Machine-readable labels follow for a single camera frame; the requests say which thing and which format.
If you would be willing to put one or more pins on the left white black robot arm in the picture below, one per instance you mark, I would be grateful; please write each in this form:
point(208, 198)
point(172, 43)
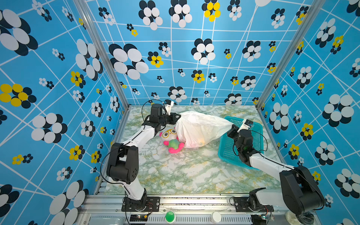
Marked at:
point(123, 163)

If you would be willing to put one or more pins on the small circuit board right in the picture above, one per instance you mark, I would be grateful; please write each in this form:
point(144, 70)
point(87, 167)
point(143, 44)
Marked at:
point(261, 219)

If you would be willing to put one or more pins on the small circuit board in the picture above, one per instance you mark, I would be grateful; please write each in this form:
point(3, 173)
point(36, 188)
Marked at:
point(261, 219)
point(138, 218)

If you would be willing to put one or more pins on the pink panda plush toy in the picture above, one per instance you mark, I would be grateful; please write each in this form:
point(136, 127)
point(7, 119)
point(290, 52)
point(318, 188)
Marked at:
point(170, 139)

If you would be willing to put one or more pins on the green push button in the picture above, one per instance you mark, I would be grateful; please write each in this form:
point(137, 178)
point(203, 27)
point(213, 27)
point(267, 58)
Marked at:
point(170, 217)

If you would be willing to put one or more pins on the tape roll in cup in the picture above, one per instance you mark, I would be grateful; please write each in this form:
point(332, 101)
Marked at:
point(303, 219)

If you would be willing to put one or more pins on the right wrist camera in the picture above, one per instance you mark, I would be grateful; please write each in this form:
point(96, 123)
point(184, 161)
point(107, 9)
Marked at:
point(246, 125)

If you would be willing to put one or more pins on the teal plastic basket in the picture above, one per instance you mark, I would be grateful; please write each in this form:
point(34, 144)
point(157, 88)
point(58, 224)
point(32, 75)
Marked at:
point(227, 151)

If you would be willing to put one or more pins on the small circuit board left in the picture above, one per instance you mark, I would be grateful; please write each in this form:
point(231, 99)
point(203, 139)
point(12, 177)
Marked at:
point(138, 218)

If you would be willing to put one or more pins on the white round button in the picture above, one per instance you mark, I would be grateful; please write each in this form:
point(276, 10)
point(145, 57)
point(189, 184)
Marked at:
point(215, 217)

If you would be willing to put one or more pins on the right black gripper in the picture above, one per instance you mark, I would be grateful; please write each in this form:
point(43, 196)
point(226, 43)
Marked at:
point(234, 131)

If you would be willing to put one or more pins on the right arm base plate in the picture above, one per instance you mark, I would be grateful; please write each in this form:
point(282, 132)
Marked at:
point(242, 204)

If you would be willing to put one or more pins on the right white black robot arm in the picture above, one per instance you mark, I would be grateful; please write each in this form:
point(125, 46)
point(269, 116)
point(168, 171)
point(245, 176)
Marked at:
point(299, 192)

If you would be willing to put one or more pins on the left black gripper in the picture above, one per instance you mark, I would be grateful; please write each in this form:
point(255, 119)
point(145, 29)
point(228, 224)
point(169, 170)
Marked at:
point(172, 120)

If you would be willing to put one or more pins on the white translucent plastic bag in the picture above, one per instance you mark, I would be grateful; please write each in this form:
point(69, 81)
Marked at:
point(196, 129)

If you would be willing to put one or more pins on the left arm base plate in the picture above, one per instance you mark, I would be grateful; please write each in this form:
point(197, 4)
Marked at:
point(148, 204)

